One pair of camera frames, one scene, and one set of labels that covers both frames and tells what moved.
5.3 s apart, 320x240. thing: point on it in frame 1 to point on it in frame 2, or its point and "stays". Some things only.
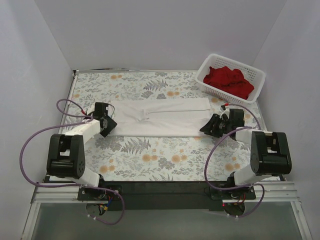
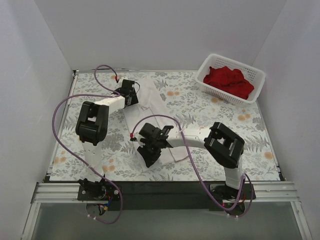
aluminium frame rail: [263, 191] stays
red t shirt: [232, 81] stays
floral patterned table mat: [168, 94] stays
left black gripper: [107, 124] to [131, 97]
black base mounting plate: [165, 195] stays
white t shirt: [161, 117] to [153, 107]
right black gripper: [215, 124] to [152, 150]
